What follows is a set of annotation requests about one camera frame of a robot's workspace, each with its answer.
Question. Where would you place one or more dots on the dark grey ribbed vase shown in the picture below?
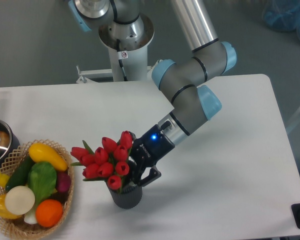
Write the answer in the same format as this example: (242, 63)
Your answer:
(130, 194)

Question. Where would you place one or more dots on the purple red onion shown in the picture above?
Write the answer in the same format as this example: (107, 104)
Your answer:
(63, 182)

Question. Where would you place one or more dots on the yellow squash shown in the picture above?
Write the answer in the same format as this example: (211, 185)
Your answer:
(40, 152)

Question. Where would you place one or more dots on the orange fruit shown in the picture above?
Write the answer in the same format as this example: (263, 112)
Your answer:
(49, 212)

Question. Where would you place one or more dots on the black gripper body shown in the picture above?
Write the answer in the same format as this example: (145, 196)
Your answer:
(150, 147)

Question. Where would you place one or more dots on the yellow bell pepper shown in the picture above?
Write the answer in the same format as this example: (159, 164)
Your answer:
(4, 213)

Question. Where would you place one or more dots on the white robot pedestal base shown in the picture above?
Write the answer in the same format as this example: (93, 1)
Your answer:
(125, 66)

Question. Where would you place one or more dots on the yellow banana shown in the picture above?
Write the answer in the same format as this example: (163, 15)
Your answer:
(4, 178)

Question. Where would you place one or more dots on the red tulip bouquet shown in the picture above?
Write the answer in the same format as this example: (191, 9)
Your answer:
(108, 163)

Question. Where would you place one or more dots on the white round onion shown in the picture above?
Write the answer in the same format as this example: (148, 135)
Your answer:
(19, 200)

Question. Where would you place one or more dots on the green lettuce leaf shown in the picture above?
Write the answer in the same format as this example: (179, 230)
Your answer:
(42, 181)

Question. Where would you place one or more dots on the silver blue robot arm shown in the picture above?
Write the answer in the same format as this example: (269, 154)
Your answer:
(126, 33)

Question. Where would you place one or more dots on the blue plastic bag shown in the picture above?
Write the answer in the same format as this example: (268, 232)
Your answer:
(282, 15)

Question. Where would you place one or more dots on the woven wicker basket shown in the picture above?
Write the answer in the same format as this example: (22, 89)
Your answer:
(17, 229)

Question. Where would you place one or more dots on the dark green cucumber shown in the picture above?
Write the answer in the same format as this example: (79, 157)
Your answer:
(20, 175)

